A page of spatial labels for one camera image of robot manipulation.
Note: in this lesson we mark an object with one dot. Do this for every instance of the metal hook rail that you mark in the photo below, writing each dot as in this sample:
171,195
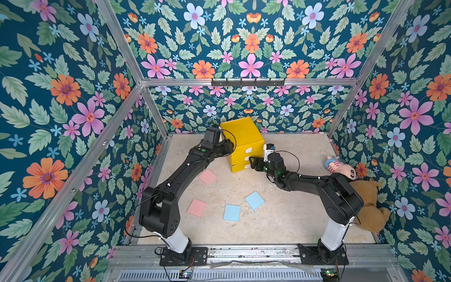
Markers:
259,83

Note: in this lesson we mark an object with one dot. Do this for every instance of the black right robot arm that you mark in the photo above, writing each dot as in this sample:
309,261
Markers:
340,200

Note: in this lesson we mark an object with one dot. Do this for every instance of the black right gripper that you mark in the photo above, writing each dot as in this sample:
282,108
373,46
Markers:
255,163

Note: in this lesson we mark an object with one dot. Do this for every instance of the pink plush doll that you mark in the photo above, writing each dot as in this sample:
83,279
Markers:
334,165

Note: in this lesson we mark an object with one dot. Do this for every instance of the pink sticky note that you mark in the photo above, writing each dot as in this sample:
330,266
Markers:
197,208
207,177

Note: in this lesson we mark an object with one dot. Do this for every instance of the brown teddy bear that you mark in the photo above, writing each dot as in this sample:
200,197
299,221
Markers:
371,218

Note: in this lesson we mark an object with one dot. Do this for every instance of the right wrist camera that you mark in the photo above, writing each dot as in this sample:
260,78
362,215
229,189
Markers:
269,148

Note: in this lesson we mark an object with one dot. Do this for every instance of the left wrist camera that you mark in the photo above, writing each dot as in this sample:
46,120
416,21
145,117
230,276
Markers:
213,134

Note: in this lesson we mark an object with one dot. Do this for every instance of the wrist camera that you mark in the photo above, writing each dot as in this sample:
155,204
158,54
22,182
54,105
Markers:
269,148
213,134

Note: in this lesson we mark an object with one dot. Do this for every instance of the yellow drawer cabinet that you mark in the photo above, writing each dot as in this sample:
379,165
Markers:
247,140

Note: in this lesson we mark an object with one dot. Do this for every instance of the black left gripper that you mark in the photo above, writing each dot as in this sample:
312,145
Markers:
226,147

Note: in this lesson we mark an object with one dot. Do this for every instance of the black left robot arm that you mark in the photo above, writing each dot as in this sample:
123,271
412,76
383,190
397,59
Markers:
159,207

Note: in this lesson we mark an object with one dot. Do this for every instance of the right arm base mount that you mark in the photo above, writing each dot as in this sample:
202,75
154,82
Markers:
321,255

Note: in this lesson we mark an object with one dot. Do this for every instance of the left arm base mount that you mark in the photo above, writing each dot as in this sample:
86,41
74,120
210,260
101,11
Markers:
192,256

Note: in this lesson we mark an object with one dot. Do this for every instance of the blue sticky note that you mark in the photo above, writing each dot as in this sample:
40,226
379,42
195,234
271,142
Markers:
254,200
232,213

